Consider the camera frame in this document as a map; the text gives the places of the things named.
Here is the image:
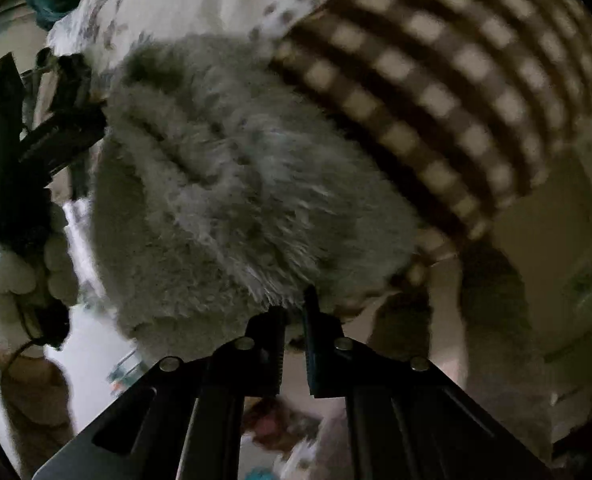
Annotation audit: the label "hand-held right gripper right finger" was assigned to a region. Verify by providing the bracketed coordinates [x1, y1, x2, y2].
[303, 285, 556, 480]

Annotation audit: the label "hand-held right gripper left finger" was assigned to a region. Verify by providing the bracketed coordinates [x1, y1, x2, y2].
[33, 305, 289, 480]

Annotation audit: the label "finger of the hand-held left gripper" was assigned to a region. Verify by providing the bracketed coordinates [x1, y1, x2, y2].
[36, 52, 97, 111]
[18, 102, 108, 201]

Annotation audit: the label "grey fleece pants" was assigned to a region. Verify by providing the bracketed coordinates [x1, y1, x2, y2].
[83, 32, 551, 441]

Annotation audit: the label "person's left forearm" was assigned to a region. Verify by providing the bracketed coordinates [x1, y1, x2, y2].
[0, 347, 78, 466]

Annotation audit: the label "person's left hand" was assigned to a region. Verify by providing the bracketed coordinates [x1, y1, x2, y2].
[0, 202, 80, 361]

